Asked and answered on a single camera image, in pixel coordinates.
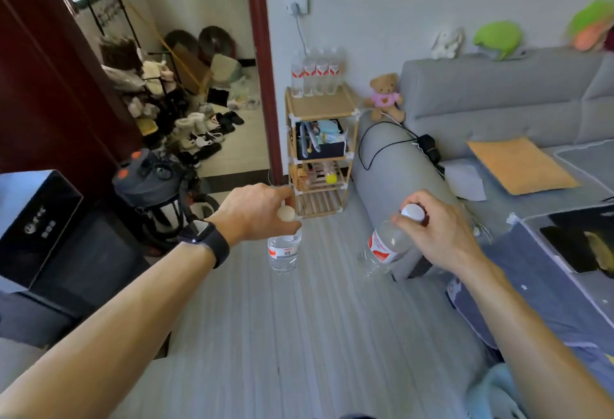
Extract person's right forearm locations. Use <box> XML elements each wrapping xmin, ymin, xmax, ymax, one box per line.
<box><xmin>453</xmin><ymin>256</ymin><xmax>614</xmax><ymax>419</ymax></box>

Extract grey sofa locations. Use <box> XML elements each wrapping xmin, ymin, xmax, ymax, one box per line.
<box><xmin>351</xmin><ymin>47</ymin><xmax>614</xmax><ymax>283</ymax></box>

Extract white power cable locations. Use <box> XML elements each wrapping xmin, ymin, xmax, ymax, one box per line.
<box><xmin>294</xmin><ymin>0</ymin><xmax>309</xmax><ymax>56</ymax></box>

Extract white paper sheet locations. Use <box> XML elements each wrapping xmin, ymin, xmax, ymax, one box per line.
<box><xmin>438</xmin><ymin>159</ymin><xmax>488</xmax><ymax>202</ymax></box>

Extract person's right hand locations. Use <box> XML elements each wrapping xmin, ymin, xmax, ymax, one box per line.
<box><xmin>390</xmin><ymin>189</ymin><xmax>486</xmax><ymax>276</ymax></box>

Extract black storage box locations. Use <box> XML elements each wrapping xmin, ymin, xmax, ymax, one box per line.
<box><xmin>295</xmin><ymin>120</ymin><xmax>347</xmax><ymax>161</ymax></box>

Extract blue blanket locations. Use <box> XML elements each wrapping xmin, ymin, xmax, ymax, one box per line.
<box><xmin>445</xmin><ymin>216</ymin><xmax>614</xmax><ymax>368</ymax></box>

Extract pile of shoes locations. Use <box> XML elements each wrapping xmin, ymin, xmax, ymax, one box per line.
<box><xmin>126</xmin><ymin>97</ymin><xmax>246</xmax><ymax>169</ymax></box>

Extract person's left forearm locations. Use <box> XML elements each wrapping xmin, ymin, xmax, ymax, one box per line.
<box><xmin>0</xmin><ymin>231</ymin><xmax>217</xmax><ymax>419</ymax></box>

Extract black smartwatch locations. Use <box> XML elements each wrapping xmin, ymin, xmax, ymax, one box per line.
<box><xmin>177</xmin><ymin>219</ymin><xmax>231</xmax><ymax>270</ymax></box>

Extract white bunny plush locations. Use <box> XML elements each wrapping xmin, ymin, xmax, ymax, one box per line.
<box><xmin>430</xmin><ymin>27</ymin><xmax>465</xmax><ymax>60</ymax></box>

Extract light blue cloth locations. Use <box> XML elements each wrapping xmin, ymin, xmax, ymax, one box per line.
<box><xmin>466</xmin><ymin>362</ymin><xmax>531</xmax><ymax>419</ymax></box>

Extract black box appliance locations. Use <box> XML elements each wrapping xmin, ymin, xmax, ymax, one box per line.
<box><xmin>0</xmin><ymin>170</ymin><xmax>85</xmax><ymax>291</ymax></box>

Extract green orange plush toy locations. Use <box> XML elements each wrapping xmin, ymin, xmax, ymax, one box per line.
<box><xmin>565</xmin><ymin>0</ymin><xmax>614</xmax><ymax>53</ymax></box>

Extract person's left hand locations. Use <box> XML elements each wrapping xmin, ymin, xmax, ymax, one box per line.
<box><xmin>208</xmin><ymin>183</ymin><xmax>303</xmax><ymax>248</ymax></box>

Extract wooden shelf rack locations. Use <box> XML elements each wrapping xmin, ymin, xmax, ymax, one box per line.
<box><xmin>284</xmin><ymin>83</ymin><xmax>361</xmax><ymax>220</ymax></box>

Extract clear water bottle red label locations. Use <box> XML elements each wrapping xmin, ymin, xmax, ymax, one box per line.
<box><xmin>315</xmin><ymin>49</ymin><xmax>330</xmax><ymax>96</ymax></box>
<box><xmin>267</xmin><ymin>205</ymin><xmax>303</xmax><ymax>275</ymax></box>
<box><xmin>327</xmin><ymin>48</ymin><xmax>342</xmax><ymax>95</ymax></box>
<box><xmin>357</xmin><ymin>203</ymin><xmax>428</xmax><ymax>279</ymax></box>
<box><xmin>303</xmin><ymin>50</ymin><xmax>318</xmax><ymax>97</ymax></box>
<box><xmin>291</xmin><ymin>51</ymin><xmax>306</xmax><ymax>99</ymax></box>

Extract dark red door frame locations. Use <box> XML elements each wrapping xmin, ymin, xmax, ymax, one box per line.
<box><xmin>243</xmin><ymin>0</ymin><xmax>285</xmax><ymax>187</ymax></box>

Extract black clothes rack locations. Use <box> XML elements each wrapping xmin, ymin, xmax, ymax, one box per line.
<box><xmin>72</xmin><ymin>0</ymin><xmax>183</xmax><ymax>146</ymax></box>

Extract dark red door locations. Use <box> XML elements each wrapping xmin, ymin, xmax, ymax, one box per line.
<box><xmin>0</xmin><ymin>0</ymin><xmax>146</xmax><ymax>194</ymax></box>

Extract brown teddy bear pink shirt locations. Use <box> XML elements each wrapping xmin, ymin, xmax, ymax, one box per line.
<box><xmin>364</xmin><ymin>73</ymin><xmax>406</xmax><ymax>123</ymax></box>

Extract black power adapter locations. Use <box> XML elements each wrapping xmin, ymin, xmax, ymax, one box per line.
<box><xmin>416</xmin><ymin>134</ymin><xmax>446</xmax><ymax>177</ymax></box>

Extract orange cushion mat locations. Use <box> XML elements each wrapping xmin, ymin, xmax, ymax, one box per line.
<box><xmin>467</xmin><ymin>137</ymin><xmax>582</xmax><ymax>196</ymax></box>

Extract black vacuum cleaner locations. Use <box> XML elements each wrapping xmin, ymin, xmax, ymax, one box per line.
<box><xmin>112</xmin><ymin>147</ymin><xmax>221</xmax><ymax>252</ymax></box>

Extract black cabinet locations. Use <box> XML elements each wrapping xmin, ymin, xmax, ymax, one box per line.
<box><xmin>0</xmin><ymin>208</ymin><xmax>171</xmax><ymax>360</ymax></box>

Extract black cable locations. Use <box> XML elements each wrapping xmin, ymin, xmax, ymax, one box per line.
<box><xmin>358</xmin><ymin>121</ymin><xmax>423</xmax><ymax>172</ymax></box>

